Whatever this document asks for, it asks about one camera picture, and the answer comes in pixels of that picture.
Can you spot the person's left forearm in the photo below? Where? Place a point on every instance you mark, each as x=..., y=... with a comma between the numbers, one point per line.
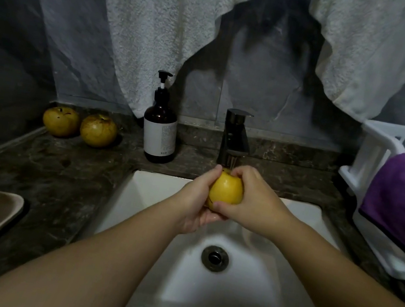
x=64, y=272

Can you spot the person's right hand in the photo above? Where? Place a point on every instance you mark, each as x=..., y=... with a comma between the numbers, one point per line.
x=260, y=204

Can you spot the white hanging towel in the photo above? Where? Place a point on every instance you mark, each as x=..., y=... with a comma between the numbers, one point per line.
x=148, y=17

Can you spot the purple cloth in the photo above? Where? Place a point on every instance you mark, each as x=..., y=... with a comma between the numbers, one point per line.
x=403, y=202

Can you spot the person's left hand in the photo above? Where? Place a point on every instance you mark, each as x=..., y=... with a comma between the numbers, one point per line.
x=192, y=200

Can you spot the dark soap pump bottle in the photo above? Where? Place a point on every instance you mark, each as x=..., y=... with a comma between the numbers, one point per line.
x=160, y=130

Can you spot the white plastic basket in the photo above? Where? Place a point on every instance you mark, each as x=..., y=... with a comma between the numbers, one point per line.
x=371, y=158

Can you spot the white sink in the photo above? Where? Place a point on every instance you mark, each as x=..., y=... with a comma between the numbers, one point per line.
x=270, y=304

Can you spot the black faucet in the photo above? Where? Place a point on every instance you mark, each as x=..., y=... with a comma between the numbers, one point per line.
x=235, y=132

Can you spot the group of yellow apples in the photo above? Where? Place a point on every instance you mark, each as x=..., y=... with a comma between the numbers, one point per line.
x=98, y=131

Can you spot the metal sink drain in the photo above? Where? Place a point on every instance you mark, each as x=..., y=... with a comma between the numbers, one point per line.
x=215, y=258

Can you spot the spotted yellow apple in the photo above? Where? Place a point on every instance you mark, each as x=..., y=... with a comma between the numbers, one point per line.
x=226, y=188

